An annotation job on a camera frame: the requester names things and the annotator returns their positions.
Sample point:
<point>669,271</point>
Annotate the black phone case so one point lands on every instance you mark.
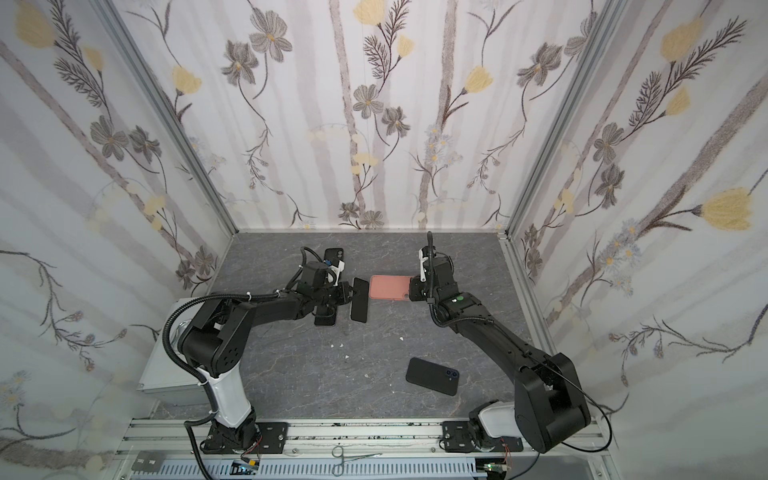
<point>334,256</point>

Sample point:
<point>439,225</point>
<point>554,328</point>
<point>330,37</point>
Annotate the black mounting plate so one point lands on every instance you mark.
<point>267,438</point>
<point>468,436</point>

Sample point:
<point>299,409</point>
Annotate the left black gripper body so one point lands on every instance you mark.
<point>335,293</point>

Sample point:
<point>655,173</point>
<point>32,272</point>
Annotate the metal scissors forceps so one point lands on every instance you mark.
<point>338,452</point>

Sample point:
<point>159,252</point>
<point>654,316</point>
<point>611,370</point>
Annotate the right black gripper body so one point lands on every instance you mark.
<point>429,282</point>

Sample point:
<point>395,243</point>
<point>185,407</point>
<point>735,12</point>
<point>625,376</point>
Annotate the white slotted cable duct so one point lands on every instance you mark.
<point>370,468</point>

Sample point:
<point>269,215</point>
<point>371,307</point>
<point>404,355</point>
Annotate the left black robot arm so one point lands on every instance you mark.
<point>207,337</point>

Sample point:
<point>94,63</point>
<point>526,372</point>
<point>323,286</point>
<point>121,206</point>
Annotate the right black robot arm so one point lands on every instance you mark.
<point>549,404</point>

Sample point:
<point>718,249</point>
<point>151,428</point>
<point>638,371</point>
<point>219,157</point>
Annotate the black phone face down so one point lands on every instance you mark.
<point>432,376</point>

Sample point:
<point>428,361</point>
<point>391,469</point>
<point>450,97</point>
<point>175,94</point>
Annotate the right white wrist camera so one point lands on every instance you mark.
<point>425,263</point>

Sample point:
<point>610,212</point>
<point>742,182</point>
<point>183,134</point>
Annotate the pink phone case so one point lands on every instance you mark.
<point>389,287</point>

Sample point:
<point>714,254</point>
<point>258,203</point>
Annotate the silver metal case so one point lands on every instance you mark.
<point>164,381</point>

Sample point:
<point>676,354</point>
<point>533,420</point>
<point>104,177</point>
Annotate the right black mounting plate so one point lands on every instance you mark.
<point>468,436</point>

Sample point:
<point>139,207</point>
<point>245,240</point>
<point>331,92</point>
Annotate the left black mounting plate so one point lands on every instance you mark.
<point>267,438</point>

